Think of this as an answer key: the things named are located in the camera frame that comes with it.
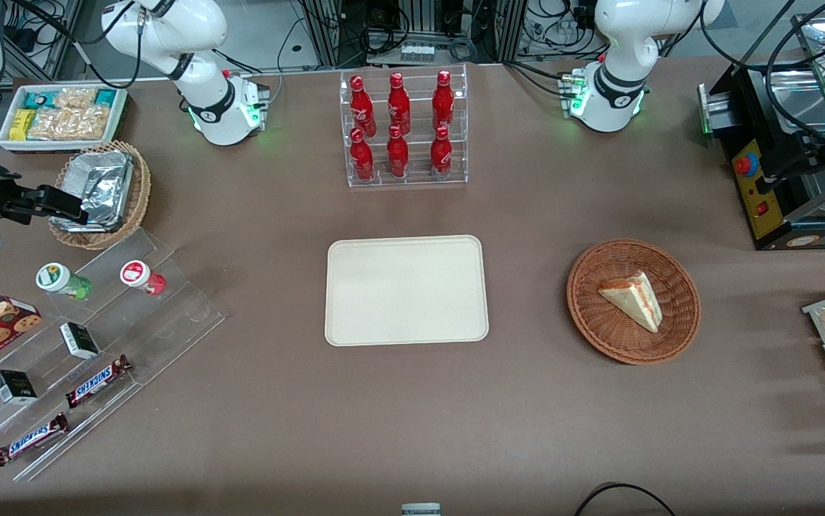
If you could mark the green gum bottle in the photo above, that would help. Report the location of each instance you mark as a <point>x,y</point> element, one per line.
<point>61,279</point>

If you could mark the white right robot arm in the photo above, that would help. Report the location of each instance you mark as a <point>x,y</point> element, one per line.
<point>204,29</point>

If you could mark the red gum bottle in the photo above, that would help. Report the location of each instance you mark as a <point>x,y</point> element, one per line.
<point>141,276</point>

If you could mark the beige rectangular tray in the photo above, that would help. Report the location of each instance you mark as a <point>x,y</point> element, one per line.
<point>406,290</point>

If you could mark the black sealing machine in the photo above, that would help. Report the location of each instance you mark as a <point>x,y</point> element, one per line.
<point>778,222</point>

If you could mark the oval wicker basket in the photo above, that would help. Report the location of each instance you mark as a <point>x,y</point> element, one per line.
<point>140,190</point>

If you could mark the large clear cracker bag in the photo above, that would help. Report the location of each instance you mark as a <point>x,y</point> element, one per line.
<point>72,123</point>

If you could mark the yellow snack packet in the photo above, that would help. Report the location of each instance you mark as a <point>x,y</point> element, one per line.
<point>21,125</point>

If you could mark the white snack bin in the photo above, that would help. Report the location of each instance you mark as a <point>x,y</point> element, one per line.
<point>120,122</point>

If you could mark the small clear cracker bag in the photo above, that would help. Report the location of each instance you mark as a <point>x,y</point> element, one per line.
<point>75,99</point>

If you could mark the teal snack packet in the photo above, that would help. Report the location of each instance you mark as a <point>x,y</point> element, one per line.
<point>41,98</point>
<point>105,97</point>

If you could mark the small black box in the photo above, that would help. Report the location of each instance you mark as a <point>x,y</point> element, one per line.
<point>14,387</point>
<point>79,340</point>

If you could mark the clear acrylic stepped stand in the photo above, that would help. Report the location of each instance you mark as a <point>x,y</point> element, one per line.
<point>168,315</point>

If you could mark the Snickers chocolate bar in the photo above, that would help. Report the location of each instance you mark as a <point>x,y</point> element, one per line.
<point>97,381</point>
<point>31,439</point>

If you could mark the wrapped triangle sandwich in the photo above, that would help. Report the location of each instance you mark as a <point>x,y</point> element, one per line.
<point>634,301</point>

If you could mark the round wicker basket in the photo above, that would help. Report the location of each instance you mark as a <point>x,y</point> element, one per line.
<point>598,322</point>

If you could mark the red cola bottle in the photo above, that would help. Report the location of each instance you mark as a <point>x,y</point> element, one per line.
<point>443,102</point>
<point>362,107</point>
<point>441,154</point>
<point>362,159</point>
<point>398,154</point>
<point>398,106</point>

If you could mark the clear acrylic bottle rack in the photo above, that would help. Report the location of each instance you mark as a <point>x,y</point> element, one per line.
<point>418,154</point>

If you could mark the white power strip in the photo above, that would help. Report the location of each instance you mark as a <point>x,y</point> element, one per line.
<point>417,51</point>

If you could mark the grey device edge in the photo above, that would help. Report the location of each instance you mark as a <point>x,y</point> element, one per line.
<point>421,510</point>

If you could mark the aluminium frame rack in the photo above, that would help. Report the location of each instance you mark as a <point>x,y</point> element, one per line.
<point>326,32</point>

